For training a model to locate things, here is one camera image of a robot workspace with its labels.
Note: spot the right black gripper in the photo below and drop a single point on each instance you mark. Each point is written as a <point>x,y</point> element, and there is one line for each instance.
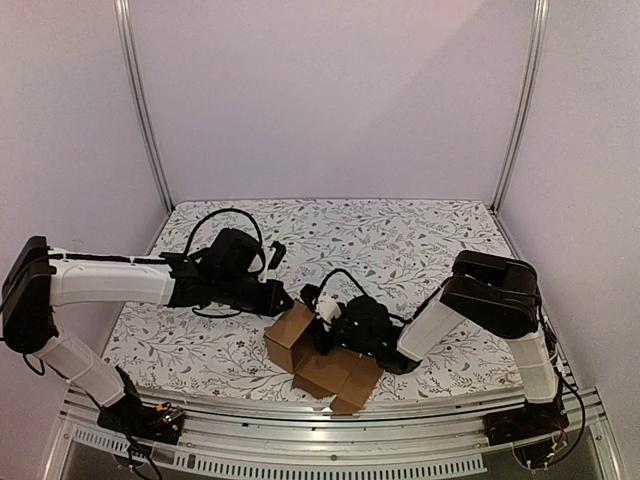
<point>323,338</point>

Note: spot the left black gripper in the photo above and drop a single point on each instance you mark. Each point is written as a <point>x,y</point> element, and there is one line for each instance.
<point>269,308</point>

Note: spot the brown cardboard box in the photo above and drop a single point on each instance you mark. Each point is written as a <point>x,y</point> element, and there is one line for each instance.
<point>346,377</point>

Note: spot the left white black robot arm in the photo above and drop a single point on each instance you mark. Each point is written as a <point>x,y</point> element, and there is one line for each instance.
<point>232,272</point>

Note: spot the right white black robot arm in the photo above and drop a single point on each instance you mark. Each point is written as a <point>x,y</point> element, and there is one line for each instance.
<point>498,294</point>

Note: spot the floral patterned table mat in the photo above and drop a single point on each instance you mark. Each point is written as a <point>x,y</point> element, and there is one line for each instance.
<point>397,251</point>

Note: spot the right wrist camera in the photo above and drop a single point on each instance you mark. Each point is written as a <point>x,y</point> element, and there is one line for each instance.
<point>324,307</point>

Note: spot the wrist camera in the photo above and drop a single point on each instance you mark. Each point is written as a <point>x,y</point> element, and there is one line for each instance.
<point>273,256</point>
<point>324,307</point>

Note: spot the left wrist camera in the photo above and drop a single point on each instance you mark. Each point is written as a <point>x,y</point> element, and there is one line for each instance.
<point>273,256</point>

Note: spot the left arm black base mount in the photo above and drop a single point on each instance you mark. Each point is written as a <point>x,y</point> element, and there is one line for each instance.
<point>129,416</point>

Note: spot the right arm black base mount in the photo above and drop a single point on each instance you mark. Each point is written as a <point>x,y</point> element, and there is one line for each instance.
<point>521,423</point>

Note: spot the front aluminium rail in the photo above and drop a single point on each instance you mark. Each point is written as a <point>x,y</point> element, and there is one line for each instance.
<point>228,438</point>

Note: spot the left aluminium frame post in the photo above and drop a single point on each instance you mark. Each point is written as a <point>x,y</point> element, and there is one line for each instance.
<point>134,75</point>

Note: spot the aluminium frame post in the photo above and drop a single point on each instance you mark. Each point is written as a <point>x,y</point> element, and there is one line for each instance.
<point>134,75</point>
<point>532,64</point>

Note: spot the right aluminium frame post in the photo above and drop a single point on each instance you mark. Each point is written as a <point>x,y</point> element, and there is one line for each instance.
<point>532,64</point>

